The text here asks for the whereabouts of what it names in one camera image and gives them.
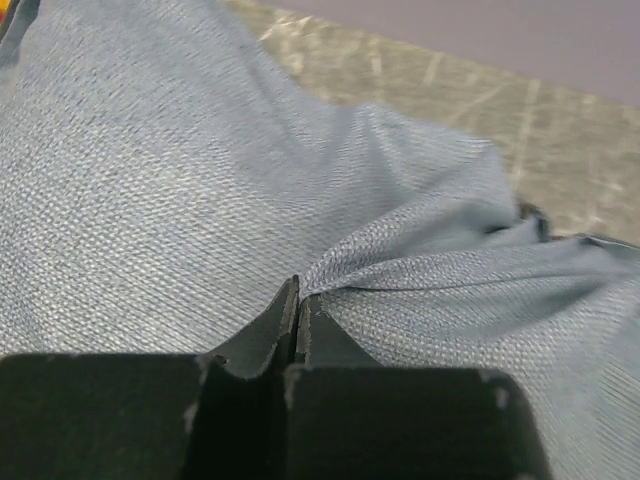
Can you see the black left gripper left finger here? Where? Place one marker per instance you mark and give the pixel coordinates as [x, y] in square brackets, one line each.
[217, 415]

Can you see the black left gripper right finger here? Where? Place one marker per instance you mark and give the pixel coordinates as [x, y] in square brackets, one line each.
[349, 417]

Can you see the grey striped pillowcase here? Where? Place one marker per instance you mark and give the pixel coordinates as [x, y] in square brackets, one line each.
[161, 176]

